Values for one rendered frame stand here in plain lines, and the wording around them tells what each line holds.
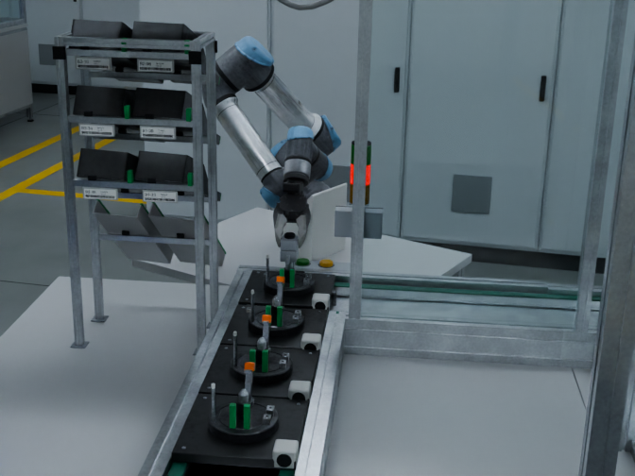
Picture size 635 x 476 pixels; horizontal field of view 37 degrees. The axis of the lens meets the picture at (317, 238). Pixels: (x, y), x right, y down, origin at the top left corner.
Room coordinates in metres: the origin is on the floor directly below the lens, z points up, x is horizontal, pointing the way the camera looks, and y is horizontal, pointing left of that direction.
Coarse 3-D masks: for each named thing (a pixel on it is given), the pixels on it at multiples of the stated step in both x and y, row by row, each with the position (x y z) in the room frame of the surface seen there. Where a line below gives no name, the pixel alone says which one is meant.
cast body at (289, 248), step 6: (288, 234) 2.44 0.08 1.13; (294, 234) 2.45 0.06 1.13; (282, 240) 2.43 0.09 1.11; (288, 240) 2.43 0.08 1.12; (294, 240) 2.43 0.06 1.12; (282, 246) 2.43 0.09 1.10; (288, 246) 2.43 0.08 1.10; (294, 246) 2.42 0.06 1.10; (282, 252) 2.42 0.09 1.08; (288, 252) 2.42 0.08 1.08; (294, 252) 2.42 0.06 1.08; (282, 258) 2.42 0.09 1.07; (288, 258) 2.40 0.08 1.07; (294, 258) 2.42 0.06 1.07
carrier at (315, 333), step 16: (272, 304) 2.19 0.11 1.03; (240, 320) 2.22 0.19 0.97; (256, 320) 2.18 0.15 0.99; (272, 320) 2.18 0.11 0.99; (288, 320) 2.18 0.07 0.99; (304, 320) 2.23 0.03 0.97; (320, 320) 2.23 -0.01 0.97; (224, 336) 2.12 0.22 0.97; (240, 336) 2.13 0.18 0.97; (256, 336) 2.13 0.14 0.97; (272, 336) 2.13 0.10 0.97; (288, 336) 2.13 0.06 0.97; (304, 336) 2.09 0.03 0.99; (320, 336) 2.10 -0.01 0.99
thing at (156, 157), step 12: (144, 156) 2.34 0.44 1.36; (156, 156) 2.34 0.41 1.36; (168, 156) 2.33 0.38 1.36; (180, 156) 2.32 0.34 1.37; (144, 168) 2.33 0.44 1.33; (156, 168) 2.32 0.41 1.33; (168, 168) 2.32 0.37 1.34; (180, 168) 2.31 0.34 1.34; (192, 168) 2.35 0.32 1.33; (204, 168) 2.43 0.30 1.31; (144, 180) 2.33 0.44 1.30; (156, 180) 2.31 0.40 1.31; (168, 180) 2.30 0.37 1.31; (180, 180) 2.29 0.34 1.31; (204, 180) 2.43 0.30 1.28; (192, 192) 2.42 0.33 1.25; (204, 192) 2.43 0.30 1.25
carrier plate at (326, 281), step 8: (256, 272) 2.56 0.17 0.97; (264, 272) 2.56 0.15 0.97; (272, 272) 2.56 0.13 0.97; (248, 280) 2.49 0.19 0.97; (256, 280) 2.49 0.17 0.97; (320, 280) 2.51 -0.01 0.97; (328, 280) 2.51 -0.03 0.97; (248, 288) 2.44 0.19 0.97; (256, 288) 2.44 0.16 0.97; (320, 288) 2.45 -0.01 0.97; (328, 288) 2.45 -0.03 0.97; (248, 296) 2.38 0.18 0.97; (256, 296) 2.38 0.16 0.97; (264, 296) 2.39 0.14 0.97; (272, 296) 2.39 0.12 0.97; (304, 296) 2.39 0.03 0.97; (312, 296) 2.39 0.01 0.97; (240, 304) 2.34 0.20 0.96; (248, 304) 2.34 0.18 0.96; (256, 304) 2.34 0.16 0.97; (264, 304) 2.34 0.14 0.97; (288, 304) 2.33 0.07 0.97; (296, 304) 2.33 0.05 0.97; (304, 304) 2.33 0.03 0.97; (328, 312) 2.32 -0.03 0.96
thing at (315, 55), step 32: (288, 0) 5.53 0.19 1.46; (320, 0) 5.49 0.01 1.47; (352, 0) 5.45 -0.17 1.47; (288, 32) 5.53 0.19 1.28; (320, 32) 5.49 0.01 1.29; (352, 32) 5.45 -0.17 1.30; (288, 64) 5.52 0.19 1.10; (320, 64) 5.49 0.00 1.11; (352, 64) 5.45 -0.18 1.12; (320, 96) 5.48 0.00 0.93; (352, 96) 5.45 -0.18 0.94; (288, 128) 5.52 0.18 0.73; (352, 128) 5.44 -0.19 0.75
